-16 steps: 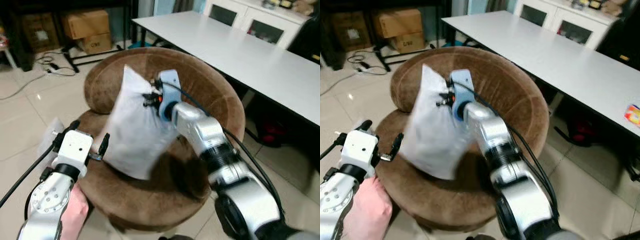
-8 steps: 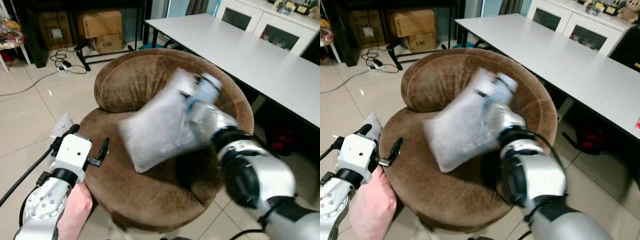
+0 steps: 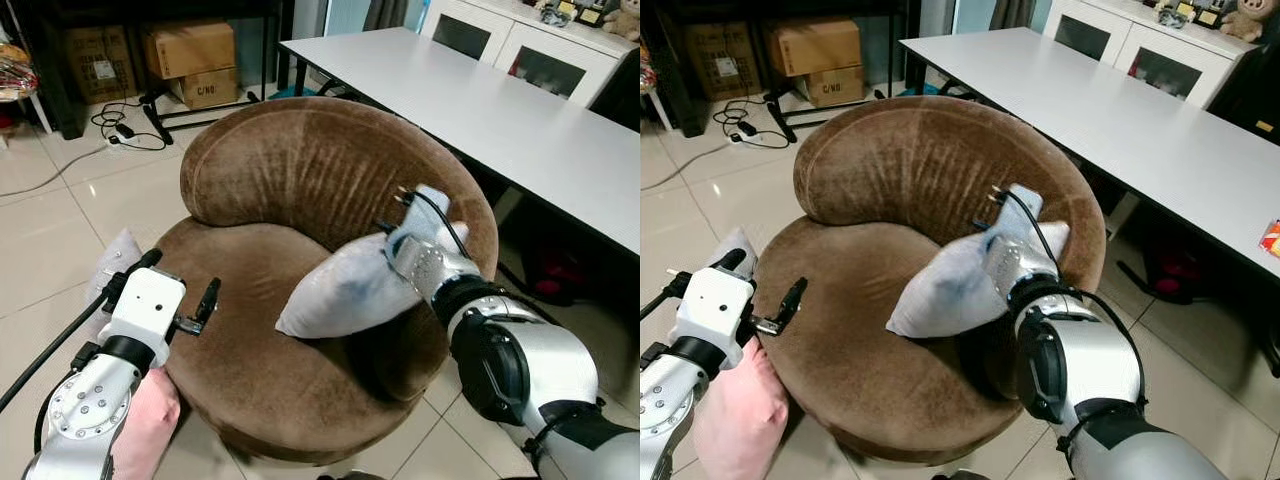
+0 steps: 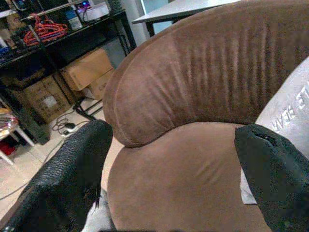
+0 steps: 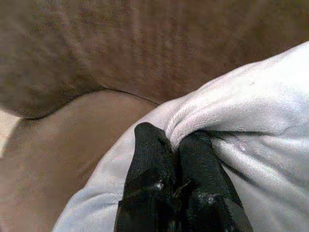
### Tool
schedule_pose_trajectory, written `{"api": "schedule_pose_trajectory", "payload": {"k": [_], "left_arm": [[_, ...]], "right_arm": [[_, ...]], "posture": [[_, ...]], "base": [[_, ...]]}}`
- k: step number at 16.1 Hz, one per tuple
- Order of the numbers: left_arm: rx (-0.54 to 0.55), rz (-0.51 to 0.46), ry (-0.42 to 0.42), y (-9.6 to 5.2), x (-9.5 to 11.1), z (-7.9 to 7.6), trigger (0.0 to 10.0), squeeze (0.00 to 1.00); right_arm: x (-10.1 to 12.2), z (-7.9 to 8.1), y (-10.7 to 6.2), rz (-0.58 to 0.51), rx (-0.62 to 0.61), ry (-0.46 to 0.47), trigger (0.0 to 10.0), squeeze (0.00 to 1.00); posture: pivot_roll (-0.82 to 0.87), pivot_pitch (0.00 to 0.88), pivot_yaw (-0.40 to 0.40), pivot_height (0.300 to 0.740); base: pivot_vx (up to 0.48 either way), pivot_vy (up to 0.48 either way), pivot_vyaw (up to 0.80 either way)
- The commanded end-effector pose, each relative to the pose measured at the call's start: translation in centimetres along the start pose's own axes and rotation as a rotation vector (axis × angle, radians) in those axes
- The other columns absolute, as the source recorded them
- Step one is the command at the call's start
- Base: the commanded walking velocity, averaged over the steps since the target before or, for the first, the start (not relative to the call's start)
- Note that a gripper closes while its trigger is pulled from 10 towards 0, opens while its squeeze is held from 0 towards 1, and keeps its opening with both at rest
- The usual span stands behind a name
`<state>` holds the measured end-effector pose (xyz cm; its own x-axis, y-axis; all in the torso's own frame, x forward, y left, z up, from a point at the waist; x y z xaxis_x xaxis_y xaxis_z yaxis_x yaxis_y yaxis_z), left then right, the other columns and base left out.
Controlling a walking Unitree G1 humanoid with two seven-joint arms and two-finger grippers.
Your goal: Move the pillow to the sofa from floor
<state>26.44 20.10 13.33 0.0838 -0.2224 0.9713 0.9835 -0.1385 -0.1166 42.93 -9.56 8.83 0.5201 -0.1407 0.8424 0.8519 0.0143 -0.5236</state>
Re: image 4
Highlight brown suede tub sofa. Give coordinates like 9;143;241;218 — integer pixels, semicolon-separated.
102;0;309;232

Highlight grey pillow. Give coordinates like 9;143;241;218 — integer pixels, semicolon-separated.
239;63;309;205

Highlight black floor cable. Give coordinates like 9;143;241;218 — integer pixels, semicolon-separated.
51;115;90;135

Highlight blue and white box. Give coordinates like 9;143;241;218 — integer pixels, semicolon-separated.
64;9;82;30

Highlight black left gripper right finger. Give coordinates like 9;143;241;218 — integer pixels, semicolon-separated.
233;124;309;232

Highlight white stool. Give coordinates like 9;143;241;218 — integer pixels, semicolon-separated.
0;108;36;165

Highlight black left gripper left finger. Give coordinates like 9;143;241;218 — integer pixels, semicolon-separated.
0;119;114;232

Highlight black metal shelf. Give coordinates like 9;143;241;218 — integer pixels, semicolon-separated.
0;0;137;146

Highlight cardboard box with white label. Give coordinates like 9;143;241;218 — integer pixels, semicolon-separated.
23;76;71;123

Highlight white table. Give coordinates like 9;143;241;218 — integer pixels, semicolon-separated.
131;0;243;37

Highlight white electronic device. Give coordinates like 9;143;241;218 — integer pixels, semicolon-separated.
76;0;110;22

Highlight brown cardboard box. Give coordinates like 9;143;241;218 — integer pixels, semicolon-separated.
60;48;114;92
89;69;116;100

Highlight red clothes hangers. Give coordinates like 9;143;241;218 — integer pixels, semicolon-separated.
23;14;69;47

